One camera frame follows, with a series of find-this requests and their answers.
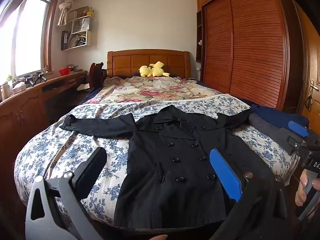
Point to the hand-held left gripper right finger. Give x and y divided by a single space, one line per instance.
225 175

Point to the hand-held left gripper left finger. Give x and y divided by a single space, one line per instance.
91 170

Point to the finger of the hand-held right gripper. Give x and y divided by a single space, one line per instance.
295 144
297 128

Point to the black double-breasted coat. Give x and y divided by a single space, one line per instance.
170 170

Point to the person's right hand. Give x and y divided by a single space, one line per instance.
301 187

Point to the person's left hand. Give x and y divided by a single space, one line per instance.
155 237

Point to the folded grey garment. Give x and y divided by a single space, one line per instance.
270 130

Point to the dark hanging key tag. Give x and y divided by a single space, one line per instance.
309 102

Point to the folded blue garment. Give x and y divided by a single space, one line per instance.
272 112

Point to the bed with floral bedspread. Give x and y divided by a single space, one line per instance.
75 135

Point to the wooden door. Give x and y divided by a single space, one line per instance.
312 67

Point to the white paper sheet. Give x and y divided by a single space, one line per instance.
83 87

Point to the wooden louvered wardrobe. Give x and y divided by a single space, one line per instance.
250 55

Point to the wooden desk with cabinets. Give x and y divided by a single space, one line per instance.
22 110

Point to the dark wooden chair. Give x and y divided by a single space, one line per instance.
95 72

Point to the pink floral quilt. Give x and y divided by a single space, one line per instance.
150 90

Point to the red basket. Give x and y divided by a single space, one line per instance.
65 71

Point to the black gadget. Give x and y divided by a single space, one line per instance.
35 78

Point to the white tissue box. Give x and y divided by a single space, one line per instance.
19 88

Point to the wooden bed headboard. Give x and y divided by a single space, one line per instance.
125 62

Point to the yellow plush toy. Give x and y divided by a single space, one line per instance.
152 71

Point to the stack of papers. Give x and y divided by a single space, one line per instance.
77 40

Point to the dark binders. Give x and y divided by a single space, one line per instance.
64 40

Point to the dark open side shelf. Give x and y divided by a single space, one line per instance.
199 30

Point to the white paper bag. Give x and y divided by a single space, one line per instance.
81 25

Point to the wooden framed window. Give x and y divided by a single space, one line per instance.
27 35

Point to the beige paper bag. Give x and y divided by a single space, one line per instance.
77 13

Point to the tied beige curtain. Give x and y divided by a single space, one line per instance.
65 6

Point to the white wall shelf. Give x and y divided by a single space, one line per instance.
88 38

